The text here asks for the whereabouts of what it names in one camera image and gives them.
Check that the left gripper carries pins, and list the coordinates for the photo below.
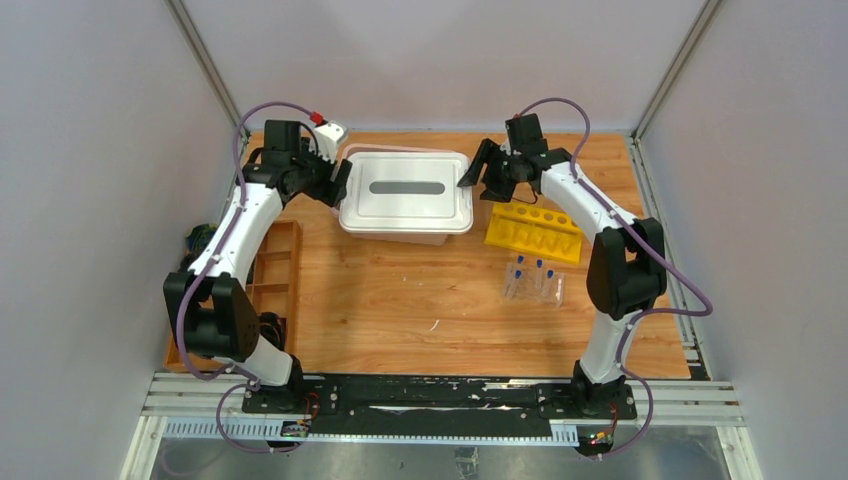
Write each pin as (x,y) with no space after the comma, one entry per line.
(328,183)

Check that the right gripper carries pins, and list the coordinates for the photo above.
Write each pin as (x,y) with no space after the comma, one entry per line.
(489,154)

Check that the white plastic lid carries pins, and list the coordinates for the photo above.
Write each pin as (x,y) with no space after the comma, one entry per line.
(407,192)

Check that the pink plastic bin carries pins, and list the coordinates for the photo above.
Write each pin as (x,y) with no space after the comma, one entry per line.
(397,232)

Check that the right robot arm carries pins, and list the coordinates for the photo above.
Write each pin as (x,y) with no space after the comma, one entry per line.
(625,274)

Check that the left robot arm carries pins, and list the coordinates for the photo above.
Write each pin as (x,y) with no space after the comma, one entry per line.
(209,309)

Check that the yellow test tube rack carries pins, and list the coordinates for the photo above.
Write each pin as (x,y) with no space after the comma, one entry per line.
(535,231)

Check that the clear well plate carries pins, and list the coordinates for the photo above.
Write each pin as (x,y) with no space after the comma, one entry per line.
(533,285)

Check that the wooden compartment tray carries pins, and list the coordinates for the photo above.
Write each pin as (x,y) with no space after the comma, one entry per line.
(272,286)

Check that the rolled patterned tie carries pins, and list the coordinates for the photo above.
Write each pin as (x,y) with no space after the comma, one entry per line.
(199,237)

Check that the rolled dark floral tie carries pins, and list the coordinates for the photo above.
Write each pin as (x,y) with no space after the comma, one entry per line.
(274,329)

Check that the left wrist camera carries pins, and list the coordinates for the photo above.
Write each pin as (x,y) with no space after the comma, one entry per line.
(328,138)

